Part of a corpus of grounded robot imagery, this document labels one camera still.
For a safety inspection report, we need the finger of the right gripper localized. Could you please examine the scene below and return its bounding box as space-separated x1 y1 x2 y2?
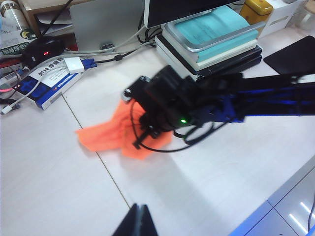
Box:
147 124 159 140
132 127 151 150

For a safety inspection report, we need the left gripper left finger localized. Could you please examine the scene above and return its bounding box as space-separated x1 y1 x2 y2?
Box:
113 203 141 236

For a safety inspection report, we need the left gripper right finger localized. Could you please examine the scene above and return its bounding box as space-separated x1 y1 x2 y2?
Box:
137 204 158 236

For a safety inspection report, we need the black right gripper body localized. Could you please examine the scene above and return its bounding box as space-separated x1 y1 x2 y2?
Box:
141 65 190 131

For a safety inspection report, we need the orange cleaning rag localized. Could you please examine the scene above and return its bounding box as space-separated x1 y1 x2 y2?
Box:
75 99 173 161

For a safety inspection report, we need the black spined white book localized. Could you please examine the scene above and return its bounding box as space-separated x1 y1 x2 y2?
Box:
196 55 263 81
194 45 263 74

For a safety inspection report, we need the teal book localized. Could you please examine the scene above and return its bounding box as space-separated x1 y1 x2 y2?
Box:
164 5 259 62

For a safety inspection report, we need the white adapter blue plug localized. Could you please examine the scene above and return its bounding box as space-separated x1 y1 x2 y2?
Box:
63 57 97 74

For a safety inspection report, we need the blue white medicine box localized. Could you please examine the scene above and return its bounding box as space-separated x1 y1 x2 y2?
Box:
18 56 84 111

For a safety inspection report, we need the yellow tin box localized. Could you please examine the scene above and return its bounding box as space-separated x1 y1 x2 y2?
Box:
240 0 274 25

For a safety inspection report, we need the black device red light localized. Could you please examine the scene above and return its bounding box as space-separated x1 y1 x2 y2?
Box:
21 36 65 70

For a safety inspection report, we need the white desk organizer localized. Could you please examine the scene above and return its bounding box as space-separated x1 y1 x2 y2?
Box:
258 0 306 39

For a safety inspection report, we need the black mouse pad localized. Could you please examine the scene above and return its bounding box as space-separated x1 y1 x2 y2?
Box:
263 35 315 76

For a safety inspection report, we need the green circuit board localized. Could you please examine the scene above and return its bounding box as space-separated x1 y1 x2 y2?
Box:
0 83 22 95

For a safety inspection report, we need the wooden box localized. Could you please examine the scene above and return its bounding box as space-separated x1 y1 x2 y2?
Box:
18 0 76 40

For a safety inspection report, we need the white printed carton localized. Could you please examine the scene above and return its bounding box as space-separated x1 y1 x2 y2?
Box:
0 14 37 58

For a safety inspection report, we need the white bottle grey cap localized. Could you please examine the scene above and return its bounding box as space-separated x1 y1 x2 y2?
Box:
0 0 23 19

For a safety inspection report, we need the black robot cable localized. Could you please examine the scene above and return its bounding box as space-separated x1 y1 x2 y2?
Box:
129 100 228 153

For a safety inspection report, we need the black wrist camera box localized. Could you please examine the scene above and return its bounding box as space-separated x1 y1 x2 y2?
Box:
122 75 151 105

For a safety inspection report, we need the grey cable with ferrite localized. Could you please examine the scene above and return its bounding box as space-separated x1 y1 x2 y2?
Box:
94 40 158 65

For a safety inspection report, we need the thin black cable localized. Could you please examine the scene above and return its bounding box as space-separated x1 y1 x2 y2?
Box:
137 26 158 48

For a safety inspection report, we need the AOC monitor silver frame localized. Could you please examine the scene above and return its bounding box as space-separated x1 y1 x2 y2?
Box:
144 0 244 29

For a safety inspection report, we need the white monitor cable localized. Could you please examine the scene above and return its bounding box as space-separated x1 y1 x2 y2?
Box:
63 24 148 54

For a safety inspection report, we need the white USB cable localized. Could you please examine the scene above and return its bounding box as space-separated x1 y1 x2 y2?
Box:
0 66 65 116

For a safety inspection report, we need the thick black cable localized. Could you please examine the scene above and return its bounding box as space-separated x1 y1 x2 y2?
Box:
39 0 74 38

